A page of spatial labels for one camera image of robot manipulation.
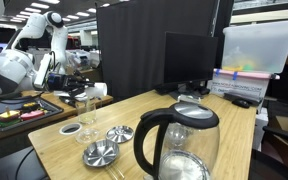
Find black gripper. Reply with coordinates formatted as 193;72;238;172
46;73;95;98

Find white plastic cup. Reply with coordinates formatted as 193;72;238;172
84;81;109;99

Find clear glass cup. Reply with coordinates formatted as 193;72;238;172
75;98;98;126

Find black plastic tray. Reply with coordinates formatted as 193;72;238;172
0;95;65;133

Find wooden side table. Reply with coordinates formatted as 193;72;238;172
0;88;115;145

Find dark toy with yellow band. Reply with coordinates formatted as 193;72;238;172
20;101;41;113

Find pink toy block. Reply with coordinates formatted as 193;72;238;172
19;109;46;122

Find round steel lid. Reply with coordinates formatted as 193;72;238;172
105;124;135;145

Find black curtain divider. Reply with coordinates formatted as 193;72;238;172
95;0;219;102

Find yellow green toy sandwich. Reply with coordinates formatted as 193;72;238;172
0;109;21;128

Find black computer monitor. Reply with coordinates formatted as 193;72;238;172
163;31;219;104

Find black rounded object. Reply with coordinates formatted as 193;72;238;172
196;86;212;96

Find white printed cardboard box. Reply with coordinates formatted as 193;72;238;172
210;76;271;100

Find black computer mouse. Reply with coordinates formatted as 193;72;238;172
231;98;251;110

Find black flat device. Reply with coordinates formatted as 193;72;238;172
222;92;264;105

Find pink bin lid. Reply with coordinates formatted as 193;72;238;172
212;67;281;81

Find clear plastic storage bin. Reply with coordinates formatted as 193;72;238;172
220;18;288;75

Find black armrest chair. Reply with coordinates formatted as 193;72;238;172
249;124;288;180

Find brown cardboard box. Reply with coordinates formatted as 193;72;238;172
267;112;288;168

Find white wrist camera mount bar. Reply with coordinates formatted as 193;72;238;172
32;52;53;91

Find white desk grommet ring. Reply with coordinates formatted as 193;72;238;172
58;122;84;136

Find steel pan with wire handle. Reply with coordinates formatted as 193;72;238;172
82;138;126;180

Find glass electric kettle black handle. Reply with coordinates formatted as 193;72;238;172
132;101;221;180

